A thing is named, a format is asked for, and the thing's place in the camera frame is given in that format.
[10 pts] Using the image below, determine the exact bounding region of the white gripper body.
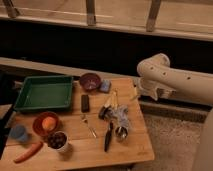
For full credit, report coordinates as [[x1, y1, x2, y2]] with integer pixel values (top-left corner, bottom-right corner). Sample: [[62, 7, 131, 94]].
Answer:
[[137, 78, 174, 101]]

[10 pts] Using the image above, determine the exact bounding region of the silver metal fork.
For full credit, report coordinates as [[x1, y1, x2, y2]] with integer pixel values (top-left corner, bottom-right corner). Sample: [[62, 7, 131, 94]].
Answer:
[[82, 115, 97, 138]]

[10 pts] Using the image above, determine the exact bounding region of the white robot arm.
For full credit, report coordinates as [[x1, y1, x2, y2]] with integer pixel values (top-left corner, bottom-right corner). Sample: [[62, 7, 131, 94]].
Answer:
[[137, 53, 213, 171]]

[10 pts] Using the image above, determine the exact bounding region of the purple bowl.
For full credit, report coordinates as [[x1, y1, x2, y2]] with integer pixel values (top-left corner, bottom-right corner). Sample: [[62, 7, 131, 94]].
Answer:
[[79, 73, 101, 91]]

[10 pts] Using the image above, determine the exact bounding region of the red bowl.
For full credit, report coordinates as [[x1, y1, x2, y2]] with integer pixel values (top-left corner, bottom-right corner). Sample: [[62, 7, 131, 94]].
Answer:
[[32, 111, 60, 137]]

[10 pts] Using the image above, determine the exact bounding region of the clear plastic bag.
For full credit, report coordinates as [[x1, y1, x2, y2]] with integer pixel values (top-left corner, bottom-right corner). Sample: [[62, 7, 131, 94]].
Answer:
[[107, 105, 129, 130]]

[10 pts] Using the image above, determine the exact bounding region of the blue sponge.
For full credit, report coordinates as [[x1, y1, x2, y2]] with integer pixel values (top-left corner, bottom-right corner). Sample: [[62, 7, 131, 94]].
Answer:
[[99, 80, 111, 93]]

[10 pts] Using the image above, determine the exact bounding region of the silver measuring cup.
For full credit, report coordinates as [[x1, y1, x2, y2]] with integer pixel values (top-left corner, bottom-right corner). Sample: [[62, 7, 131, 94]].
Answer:
[[115, 126, 128, 141]]

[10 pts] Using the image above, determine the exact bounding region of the wooden cutting board table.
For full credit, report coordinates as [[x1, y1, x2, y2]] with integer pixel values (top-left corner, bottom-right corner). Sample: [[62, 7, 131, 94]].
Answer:
[[0, 78, 154, 171]]

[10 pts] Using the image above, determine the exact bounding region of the black rectangular block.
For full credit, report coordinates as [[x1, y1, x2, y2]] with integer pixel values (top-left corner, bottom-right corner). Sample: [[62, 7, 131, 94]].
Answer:
[[81, 95, 90, 112]]

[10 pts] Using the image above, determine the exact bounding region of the white cup of grapes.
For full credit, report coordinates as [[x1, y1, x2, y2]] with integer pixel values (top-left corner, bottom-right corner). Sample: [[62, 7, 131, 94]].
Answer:
[[47, 131, 69, 153]]

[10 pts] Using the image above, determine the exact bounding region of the orange fruit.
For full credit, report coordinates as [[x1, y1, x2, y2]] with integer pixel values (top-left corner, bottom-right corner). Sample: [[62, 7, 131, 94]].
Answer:
[[42, 117, 56, 131]]

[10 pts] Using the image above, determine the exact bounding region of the green plastic tray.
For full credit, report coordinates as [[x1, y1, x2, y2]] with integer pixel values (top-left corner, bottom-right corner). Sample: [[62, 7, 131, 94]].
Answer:
[[14, 75, 73, 113]]

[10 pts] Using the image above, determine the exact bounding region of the orange carrot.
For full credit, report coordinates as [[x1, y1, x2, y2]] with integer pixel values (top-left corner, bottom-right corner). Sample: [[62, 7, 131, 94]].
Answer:
[[14, 141, 43, 164]]

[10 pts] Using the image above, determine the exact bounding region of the blue plastic cup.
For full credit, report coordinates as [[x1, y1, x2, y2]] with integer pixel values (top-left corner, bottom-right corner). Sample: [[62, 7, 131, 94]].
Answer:
[[9, 125, 29, 142]]

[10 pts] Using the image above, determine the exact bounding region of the wooden handled brush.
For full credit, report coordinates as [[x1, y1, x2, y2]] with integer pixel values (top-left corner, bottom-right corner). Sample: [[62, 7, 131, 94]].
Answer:
[[98, 90, 118, 119]]

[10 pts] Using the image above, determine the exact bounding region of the black handled knife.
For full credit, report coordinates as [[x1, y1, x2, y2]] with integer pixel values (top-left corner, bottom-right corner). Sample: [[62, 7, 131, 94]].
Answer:
[[104, 122, 113, 152]]

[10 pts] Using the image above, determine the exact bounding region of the wooden railing post right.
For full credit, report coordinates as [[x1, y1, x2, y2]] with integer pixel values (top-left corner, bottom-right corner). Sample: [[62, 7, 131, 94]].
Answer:
[[146, 0, 161, 32]]

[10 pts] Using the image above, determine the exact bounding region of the wooden railing post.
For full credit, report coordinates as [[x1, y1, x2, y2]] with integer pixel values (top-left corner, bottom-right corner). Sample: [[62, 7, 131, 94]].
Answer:
[[86, 0, 96, 26], [146, 0, 161, 32], [2, 0, 20, 18]]

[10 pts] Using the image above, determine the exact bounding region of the wooden railing post middle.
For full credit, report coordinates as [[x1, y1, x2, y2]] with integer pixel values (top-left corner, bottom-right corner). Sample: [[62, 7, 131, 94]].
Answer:
[[86, 0, 96, 26]]

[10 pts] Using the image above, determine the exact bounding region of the wooden railing post left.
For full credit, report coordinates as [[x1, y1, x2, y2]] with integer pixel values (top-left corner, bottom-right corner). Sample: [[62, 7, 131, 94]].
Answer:
[[2, 0, 20, 18]]

